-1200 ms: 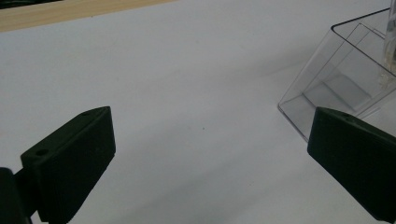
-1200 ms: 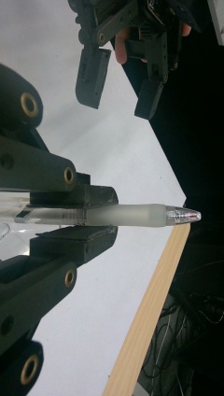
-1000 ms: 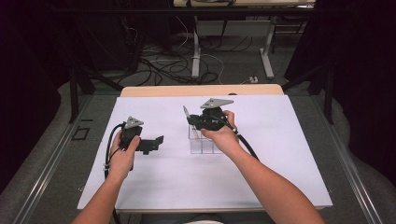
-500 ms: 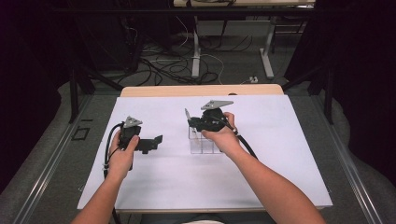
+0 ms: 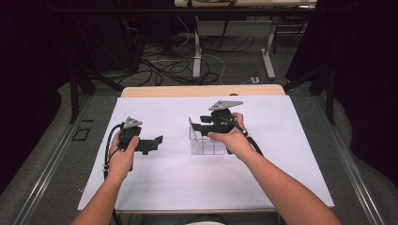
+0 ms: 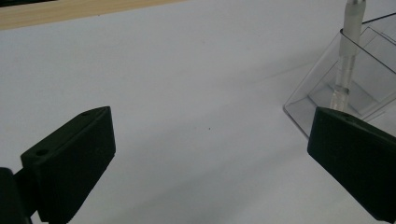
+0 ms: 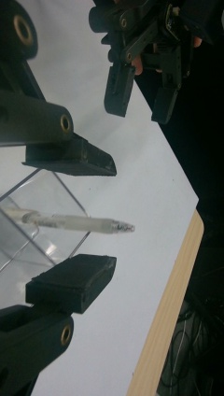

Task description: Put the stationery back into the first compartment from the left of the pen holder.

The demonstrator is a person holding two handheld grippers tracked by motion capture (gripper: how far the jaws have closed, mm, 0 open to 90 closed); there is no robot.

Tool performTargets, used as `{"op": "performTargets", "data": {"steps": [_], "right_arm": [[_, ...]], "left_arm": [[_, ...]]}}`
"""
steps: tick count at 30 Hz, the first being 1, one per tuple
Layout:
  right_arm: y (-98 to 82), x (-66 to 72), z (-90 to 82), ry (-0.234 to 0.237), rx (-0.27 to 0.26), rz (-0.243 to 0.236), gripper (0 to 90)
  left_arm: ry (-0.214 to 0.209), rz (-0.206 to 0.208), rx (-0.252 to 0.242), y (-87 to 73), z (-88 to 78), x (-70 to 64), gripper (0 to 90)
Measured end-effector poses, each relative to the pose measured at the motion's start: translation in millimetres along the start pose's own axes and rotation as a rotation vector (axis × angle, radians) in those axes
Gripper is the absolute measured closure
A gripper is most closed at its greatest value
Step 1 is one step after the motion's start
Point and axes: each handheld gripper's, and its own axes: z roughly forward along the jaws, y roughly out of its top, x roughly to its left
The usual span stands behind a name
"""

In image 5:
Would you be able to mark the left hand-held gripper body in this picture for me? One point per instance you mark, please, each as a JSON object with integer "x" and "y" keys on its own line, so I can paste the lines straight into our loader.
{"x": 131, "y": 131}

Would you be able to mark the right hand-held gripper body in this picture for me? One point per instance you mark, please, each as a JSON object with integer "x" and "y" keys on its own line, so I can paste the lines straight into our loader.
{"x": 222, "y": 123}

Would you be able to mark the clear plastic organizer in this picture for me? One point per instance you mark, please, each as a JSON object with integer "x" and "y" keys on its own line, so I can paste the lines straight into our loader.
{"x": 212, "y": 146}

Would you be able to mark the person's right hand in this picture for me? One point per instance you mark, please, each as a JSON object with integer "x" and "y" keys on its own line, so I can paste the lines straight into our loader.
{"x": 234, "y": 142}

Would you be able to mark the person's left hand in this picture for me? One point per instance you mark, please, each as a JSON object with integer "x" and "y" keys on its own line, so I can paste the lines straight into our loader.
{"x": 120, "y": 162}

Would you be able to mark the wooden table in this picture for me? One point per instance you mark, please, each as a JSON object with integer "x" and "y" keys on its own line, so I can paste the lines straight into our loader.
{"x": 200, "y": 90}

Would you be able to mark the white table mat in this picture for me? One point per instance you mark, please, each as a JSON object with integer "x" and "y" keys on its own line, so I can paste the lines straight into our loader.
{"x": 187, "y": 181}

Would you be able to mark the white plug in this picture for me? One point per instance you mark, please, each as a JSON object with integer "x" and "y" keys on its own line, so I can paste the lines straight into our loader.
{"x": 255, "y": 80}

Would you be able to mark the white desk leg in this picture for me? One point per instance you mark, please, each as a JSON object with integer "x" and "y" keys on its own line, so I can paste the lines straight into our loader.
{"x": 268, "y": 59}
{"x": 197, "y": 59}

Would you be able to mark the black metal stand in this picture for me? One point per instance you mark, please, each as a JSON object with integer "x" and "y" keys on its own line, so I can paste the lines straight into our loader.
{"x": 75, "y": 93}
{"x": 328, "y": 90}

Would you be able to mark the light desk top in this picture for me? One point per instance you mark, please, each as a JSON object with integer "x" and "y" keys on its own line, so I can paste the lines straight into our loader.
{"x": 244, "y": 2}

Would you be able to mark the metal floor rail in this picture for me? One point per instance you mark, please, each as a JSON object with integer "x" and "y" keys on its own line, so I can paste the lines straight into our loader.
{"x": 50, "y": 168}
{"x": 353, "y": 168}

